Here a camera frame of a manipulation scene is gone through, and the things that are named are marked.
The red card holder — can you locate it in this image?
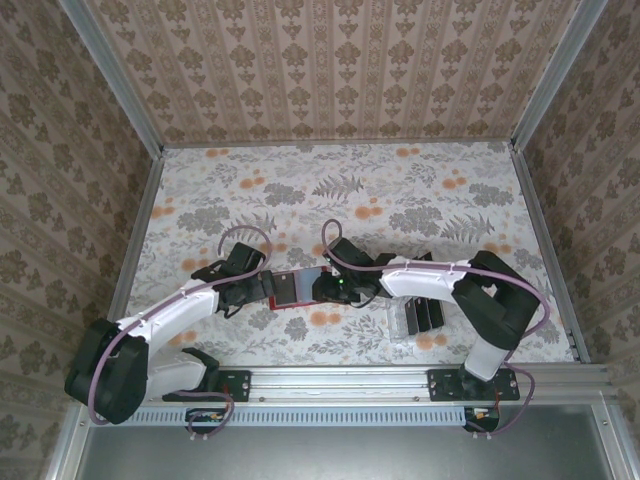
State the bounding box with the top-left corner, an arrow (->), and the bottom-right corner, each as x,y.
268,266 -> 342,312

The clear acrylic card stand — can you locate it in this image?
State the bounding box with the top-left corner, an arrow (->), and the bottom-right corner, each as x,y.
387,297 -> 449,346

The floral patterned table cover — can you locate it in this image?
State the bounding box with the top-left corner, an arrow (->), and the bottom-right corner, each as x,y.
122,141 -> 576,367

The black connector board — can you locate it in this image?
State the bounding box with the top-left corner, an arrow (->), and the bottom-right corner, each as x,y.
185,407 -> 227,432
463,405 -> 502,432

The grey metal panel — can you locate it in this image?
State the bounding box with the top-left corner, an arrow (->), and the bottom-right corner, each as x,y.
74,404 -> 614,480

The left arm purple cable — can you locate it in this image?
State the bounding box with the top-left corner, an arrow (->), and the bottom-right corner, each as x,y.
87,224 -> 275,444

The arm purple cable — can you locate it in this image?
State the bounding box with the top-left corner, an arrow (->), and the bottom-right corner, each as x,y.
87,224 -> 275,444
320,218 -> 553,442

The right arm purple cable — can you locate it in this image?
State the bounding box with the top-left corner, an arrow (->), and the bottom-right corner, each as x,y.
320,218 -> 553,442

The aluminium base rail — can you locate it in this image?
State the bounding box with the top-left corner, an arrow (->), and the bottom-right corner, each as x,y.
74,363 -> 615,402

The aluminium table side rail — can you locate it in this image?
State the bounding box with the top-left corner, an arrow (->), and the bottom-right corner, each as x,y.
107,149 -> 165,326
508,147 -> 592,364

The grey slotted cable duct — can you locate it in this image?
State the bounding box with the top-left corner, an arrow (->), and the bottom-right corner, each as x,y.
92,405 -> 467,426

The aluminium frame post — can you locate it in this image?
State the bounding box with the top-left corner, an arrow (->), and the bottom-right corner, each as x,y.
510,0 -> 610,152
58,0 -> 167,157

